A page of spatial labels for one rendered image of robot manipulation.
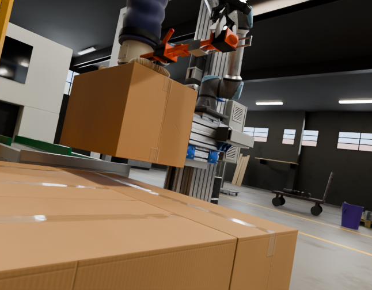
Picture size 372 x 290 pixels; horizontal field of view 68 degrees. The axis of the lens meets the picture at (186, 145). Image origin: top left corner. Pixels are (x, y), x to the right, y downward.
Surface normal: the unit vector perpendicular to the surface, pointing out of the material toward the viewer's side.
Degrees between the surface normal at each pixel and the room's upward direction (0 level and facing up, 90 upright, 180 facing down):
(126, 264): 90
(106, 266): 90
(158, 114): 90
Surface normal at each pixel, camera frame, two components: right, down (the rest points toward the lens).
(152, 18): 0.56, -0.22
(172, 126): 0.70, 0.08
